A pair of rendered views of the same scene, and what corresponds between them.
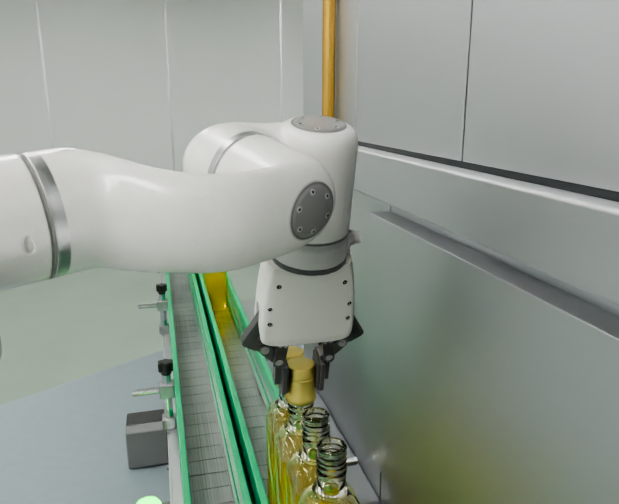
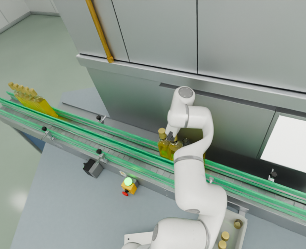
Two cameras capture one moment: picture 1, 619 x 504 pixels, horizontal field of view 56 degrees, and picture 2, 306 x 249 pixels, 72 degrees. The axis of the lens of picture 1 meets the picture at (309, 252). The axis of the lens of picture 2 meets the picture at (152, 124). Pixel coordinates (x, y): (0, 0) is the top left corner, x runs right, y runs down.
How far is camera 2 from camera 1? 0.65 m
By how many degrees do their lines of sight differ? 46
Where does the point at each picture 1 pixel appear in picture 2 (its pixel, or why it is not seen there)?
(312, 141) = (192, 99)
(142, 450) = (97, 172)
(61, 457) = (73, 192)
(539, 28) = (228, 51)
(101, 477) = (92, 186)
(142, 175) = (204, 142)
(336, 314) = not seen: hidden behind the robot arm
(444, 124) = (187, 64)
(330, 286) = not seen: hidden behind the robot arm
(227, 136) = (184, 113)
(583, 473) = (252, 124)
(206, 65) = not seen: outside the picture
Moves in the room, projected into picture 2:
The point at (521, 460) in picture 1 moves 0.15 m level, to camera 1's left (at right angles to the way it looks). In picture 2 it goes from (235, 125) to (215, 149)
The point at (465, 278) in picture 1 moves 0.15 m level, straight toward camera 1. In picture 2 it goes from (212, 100) to (241, 122)
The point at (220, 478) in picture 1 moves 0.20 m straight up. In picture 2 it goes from (137, 161) to (128, 142)
